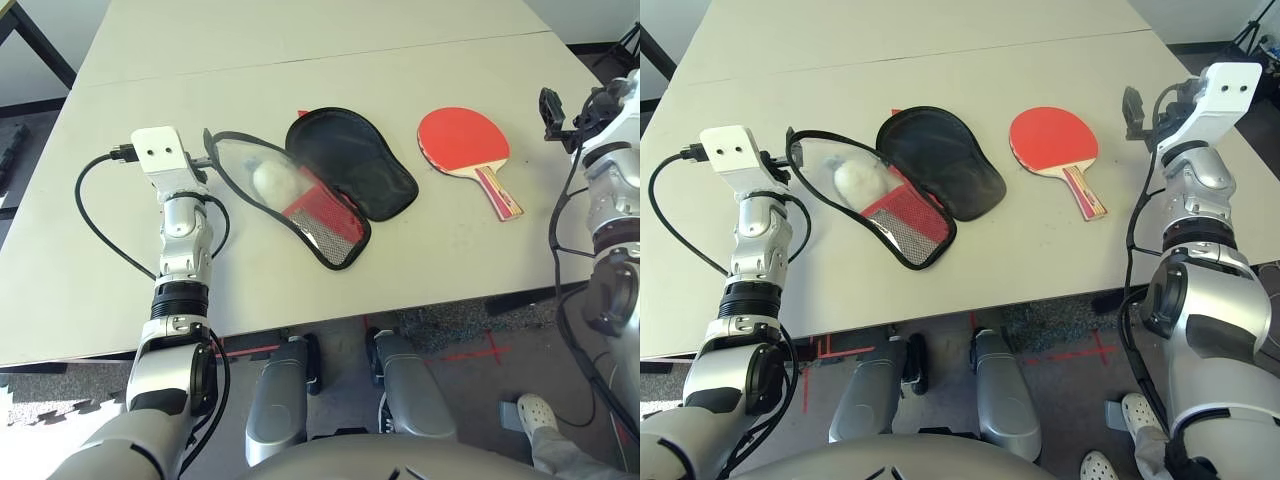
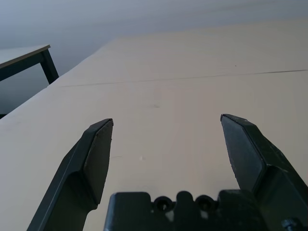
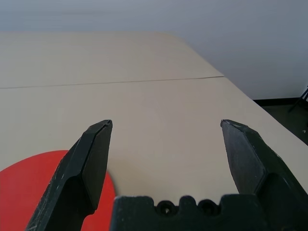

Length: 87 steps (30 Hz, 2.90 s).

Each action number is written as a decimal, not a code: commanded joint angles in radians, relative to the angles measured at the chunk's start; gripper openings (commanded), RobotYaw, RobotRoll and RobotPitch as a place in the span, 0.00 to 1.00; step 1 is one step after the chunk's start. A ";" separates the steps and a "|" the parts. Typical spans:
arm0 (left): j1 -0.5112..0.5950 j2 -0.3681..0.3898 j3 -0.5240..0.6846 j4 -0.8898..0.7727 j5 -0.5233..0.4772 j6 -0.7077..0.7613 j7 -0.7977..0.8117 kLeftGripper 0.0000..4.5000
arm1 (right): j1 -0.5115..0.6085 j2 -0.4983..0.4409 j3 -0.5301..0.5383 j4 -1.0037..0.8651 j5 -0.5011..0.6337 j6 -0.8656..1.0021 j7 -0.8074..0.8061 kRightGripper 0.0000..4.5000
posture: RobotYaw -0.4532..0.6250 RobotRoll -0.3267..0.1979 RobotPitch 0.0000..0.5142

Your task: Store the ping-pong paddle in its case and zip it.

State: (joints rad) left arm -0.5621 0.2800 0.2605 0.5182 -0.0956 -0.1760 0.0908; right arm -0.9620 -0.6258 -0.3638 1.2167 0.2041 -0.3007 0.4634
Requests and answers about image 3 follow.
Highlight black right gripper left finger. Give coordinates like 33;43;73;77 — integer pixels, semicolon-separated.
25;119;113;231

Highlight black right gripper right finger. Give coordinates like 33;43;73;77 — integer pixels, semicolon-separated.
220;119;308;231

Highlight red ping-pong paddle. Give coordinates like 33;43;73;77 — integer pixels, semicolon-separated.
0;150;118;231

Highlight black tripod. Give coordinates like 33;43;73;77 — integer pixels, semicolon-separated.
288;84;308;113

